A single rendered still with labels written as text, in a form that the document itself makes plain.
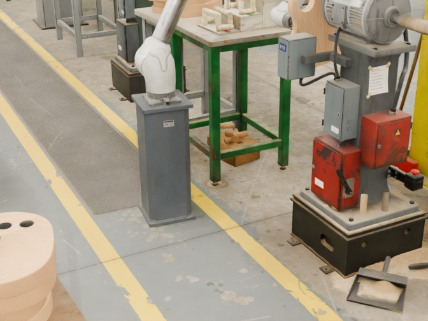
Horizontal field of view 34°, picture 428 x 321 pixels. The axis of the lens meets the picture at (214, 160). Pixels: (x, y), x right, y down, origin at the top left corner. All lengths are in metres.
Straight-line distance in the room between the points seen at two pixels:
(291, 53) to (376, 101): 0.47
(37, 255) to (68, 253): 2.09
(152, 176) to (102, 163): 0.98
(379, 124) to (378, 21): 0.47
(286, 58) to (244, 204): 1.14
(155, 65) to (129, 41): 2.20
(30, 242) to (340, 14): 2.05
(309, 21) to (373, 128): 0.69
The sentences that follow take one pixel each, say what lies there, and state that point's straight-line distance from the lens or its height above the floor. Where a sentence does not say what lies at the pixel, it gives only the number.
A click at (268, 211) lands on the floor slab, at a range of 4.18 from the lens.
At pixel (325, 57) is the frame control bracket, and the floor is 1.02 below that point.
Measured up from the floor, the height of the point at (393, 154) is 0.61.
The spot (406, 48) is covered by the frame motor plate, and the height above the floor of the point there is 1.11.
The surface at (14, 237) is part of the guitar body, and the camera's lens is 1.87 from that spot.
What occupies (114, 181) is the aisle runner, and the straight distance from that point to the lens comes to 4.59.
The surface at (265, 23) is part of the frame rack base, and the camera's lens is 4.43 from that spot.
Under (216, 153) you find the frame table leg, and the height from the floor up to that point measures 0.23.
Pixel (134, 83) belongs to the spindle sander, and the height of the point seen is 0.17.
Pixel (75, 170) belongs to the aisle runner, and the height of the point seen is 0.00.
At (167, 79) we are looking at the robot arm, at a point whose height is 0.84.
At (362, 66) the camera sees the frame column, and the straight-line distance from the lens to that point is 3.39.
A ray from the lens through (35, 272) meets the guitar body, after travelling 1.72.
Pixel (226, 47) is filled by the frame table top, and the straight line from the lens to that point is 4.19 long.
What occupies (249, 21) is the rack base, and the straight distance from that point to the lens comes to 4.36.
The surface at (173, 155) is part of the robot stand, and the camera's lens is 3.89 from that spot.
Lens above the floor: 1.99
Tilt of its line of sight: 24 degrees down
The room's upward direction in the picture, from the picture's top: 1 degrees counter-clockwise
